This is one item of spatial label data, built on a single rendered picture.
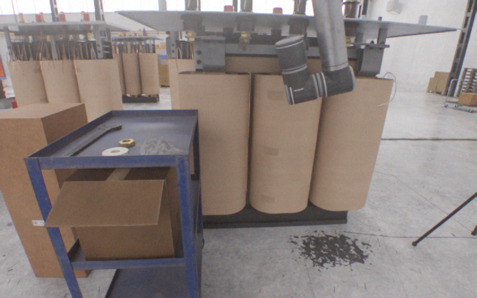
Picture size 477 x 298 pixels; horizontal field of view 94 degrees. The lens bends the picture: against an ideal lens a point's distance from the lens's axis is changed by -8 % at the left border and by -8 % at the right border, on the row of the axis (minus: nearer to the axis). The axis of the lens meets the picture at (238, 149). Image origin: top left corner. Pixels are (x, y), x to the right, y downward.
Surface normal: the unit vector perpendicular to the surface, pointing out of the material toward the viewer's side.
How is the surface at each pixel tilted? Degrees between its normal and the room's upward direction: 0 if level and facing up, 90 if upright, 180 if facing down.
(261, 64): 90
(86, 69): 90
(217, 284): 0
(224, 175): 90
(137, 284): 0
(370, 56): 90
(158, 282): 0
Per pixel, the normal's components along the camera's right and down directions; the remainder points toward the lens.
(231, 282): 0.02, -0.94
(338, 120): -0.54, 0.29
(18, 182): 0.07, 0.35
